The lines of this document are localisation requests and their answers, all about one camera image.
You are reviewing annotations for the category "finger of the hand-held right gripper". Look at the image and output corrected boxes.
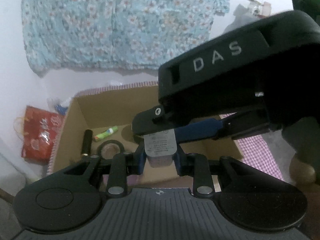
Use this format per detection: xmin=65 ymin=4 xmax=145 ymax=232
xmin=174 ymin=106 xmax=272 ymax=144
xmin=132 ymin=105 xmax=180 ymax=137

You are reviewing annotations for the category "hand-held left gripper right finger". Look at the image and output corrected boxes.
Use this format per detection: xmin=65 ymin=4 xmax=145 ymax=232
xmin=174 ymin=146 xmax=253 ymax=198

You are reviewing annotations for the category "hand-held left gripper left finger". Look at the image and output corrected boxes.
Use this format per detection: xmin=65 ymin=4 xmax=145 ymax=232
xmin=64 ymin=145 xmax=147 ymax=198

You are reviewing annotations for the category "white charger plug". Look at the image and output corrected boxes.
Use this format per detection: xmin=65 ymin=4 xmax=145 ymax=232
xmin=144 ymin=129 xmax=177 ymax=168

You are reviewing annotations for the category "black tape roll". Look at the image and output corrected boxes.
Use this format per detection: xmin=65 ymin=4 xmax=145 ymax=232
xmin=97 ymin=140 xmax=125 ymax=159

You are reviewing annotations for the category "green lip balm tube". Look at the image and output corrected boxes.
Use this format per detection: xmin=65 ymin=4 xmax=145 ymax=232
xmin=94 ymin=126 xmax=118 ymax=141

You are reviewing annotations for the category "brown cardboard box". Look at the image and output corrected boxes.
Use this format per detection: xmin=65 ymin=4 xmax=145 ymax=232
xmin=47 ymin=85 xmax=244 ymax=188

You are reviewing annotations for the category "black cylinder tube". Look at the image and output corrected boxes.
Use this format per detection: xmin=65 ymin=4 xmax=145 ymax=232
xmin=80 ymin=129 xmax=93 ymax=157

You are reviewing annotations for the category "person's right hand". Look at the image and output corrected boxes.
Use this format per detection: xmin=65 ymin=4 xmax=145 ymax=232
xmin=281 ymin=116 xmax=320 ymax=188

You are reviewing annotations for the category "purple checkered tablecloth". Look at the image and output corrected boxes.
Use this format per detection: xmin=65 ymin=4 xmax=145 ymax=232
xmin=46 ymin=81 xmax=284 ymax=188

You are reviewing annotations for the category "blue white plastic bottle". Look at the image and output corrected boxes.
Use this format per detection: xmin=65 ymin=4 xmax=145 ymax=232
xmin=47 ymin=97 xmax=73 ymax=117

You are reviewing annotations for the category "teal floral cloth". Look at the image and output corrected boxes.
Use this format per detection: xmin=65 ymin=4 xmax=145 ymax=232
xmin=21 ymin=0 xmax=232 ymax=77

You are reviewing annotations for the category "red gift bag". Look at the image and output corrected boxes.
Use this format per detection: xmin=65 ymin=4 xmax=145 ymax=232
xmin=14 ymin=105 xmax=65 ymax=165

